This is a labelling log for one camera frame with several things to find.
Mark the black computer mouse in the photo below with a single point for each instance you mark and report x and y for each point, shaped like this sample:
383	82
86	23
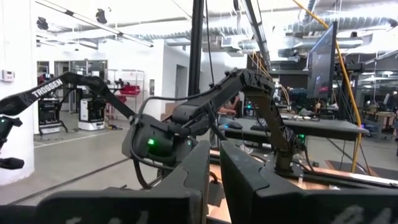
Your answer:
233	125

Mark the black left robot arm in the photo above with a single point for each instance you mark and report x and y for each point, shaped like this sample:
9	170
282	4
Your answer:
264	105

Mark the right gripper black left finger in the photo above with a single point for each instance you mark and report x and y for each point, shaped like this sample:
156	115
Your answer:
174	205

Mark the black computer monitor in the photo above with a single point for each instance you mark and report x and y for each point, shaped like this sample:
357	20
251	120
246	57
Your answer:
321	62

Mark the black desk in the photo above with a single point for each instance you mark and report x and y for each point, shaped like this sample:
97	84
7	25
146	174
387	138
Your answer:
326	127

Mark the black keyboard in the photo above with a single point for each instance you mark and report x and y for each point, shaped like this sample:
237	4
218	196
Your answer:
259	125

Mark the black aluminium frame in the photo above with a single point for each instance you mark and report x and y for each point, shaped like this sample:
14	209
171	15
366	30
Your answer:
196	46

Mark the white wall thermostat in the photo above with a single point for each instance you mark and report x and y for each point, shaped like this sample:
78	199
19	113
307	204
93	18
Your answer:
7	75

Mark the silver ceiling duct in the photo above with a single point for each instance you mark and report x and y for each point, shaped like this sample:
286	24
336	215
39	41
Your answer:
348	23

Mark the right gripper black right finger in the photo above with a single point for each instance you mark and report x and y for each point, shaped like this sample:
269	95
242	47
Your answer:
280	205

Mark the white black machine base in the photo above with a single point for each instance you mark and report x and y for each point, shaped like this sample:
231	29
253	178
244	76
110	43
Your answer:
91	113

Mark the red storage bins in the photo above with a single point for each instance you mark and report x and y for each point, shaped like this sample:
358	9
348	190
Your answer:
130	90

